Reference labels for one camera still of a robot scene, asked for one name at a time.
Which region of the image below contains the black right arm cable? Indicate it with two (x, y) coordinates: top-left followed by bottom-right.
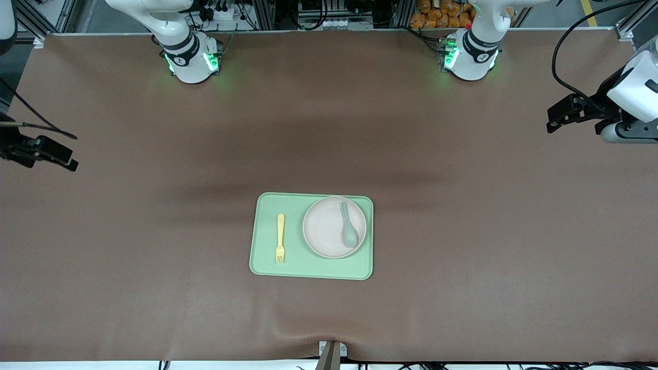
(0, 77), (79, 140)

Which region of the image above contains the light green rectangular tray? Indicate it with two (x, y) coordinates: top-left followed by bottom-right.
(249, 192), (374, 281)

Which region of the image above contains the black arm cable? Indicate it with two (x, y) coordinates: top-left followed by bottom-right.
(0, 77), (79, 140)
(552, 0), (635, 113)

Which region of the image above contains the white connector block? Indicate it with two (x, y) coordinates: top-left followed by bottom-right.
(303, 18), (351, 30)

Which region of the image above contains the round beige plate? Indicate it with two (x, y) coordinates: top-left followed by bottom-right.
(302, 196), (368, 259)

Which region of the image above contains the aluminium frame upright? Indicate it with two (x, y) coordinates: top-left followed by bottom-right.
(251, 0), (277, 30)
(391, 0), (416, 29)

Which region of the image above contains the brown table mat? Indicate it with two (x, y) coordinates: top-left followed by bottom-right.
(0, 28), (658, 363)

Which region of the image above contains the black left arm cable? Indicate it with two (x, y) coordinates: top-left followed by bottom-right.
(552, 0), (635, 113)

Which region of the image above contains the yellow plastic fork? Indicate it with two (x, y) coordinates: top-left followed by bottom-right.
(276, 214), (286, 263)

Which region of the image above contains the aluminium frame corner post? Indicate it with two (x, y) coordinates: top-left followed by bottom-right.
(614, 0), (658, 42)
(15, 0), (78, 48)

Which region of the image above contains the orange toy bread pile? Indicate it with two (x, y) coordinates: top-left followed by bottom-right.
(410, 0), (476, 29)

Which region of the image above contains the green plastic spoon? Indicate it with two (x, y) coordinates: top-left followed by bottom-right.
(340, 201), (359, 248)

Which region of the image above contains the white power strip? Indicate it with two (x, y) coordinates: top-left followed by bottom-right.
(203, 4), (238, 21)

